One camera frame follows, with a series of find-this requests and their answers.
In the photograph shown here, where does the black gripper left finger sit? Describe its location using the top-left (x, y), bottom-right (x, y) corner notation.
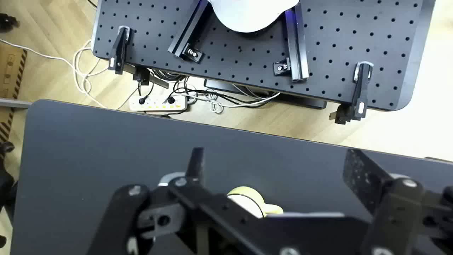
top-left (88, 146), bottom-right (266, 255)

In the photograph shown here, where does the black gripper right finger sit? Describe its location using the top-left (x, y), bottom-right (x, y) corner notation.
top-left (341, 147), bottom-right (453, 255)

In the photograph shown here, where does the yellow-green cup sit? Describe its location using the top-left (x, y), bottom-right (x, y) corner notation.
top-left (225, 186), bottom-right (286, 220)

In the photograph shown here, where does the small black floor object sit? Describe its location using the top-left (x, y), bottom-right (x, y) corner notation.
top-left (0, 13), bottom-right (20, 34)

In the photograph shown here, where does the white power strip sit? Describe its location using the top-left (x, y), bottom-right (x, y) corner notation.
top-left (128, 91), bottom-right (190, 116)

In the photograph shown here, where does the black toggle clamp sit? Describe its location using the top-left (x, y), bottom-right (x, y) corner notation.
top-left (329, 61), bottom-right (375, 126)
top-left (108, 24), bottom-right (135, 77)

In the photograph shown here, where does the black box under breadboard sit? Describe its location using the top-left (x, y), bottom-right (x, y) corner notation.
top-left (203, 77), bottom-right (329, 111)

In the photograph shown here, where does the black perforated breadboard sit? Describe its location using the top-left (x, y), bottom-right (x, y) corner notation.
top-left (91, 0), bottom-right (438, 112)

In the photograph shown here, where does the black office chair base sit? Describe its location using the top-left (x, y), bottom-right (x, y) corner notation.
top-left (0, 140), bottom-right (20, 211)

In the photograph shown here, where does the grey metal bar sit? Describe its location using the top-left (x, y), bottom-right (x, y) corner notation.
top-left (0, 96), bottom-right (33, 111)

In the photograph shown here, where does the striped hazard tape board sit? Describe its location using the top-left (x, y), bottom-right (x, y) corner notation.
top-left (0, 47), bottom-right (28, 143)

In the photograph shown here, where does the black cable bundle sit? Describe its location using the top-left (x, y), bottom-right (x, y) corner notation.
top-left (140, 70), bottom-right (285, 111)

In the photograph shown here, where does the black aluminium rail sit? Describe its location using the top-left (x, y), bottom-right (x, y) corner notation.
top-left (167, 0), bottom-right (210, 64)
top-left (273, 6), bottom-right (312, 84)

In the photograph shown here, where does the white cable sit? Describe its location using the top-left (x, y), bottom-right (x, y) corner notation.
top-left (0, 36), bottom-right (115, 109)

